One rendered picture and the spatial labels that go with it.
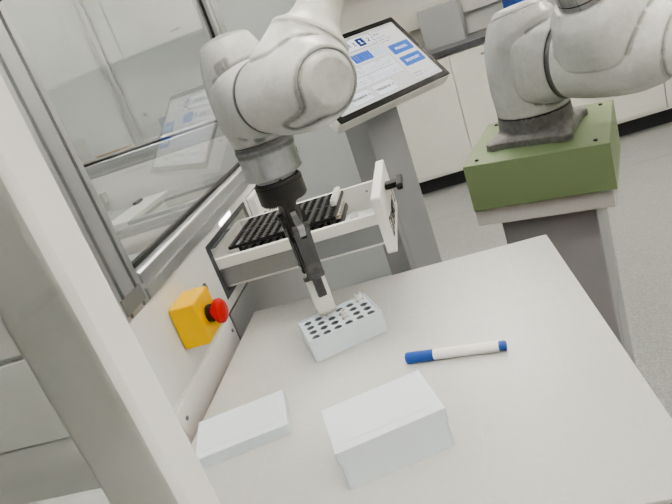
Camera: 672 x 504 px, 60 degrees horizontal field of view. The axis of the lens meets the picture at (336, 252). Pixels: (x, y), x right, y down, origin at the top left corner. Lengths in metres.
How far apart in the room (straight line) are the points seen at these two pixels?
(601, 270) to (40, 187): 1.20
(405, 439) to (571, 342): 0.27
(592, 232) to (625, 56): 0.39
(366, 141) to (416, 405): 1.44
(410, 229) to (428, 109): 2.00
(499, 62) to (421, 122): 2.77
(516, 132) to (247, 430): 0.85
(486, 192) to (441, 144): 2.79
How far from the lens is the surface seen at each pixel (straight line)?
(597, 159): 1.25
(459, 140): 4.08
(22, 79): 0.83
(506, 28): 1.28
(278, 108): 0.69
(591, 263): 1.39
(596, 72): 1.18
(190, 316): 0.92
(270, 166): 0.85
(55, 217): 0.38
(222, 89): 0.82
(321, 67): 0.67
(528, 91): 1.28
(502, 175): 1.28
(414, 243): 2.14
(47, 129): 0.83
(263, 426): 0.80
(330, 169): 2.80
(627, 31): 1.14
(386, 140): 2.05
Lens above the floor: 1.20
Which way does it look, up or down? 19 degrees down
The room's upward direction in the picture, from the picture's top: 20 degrees counter-clockwise
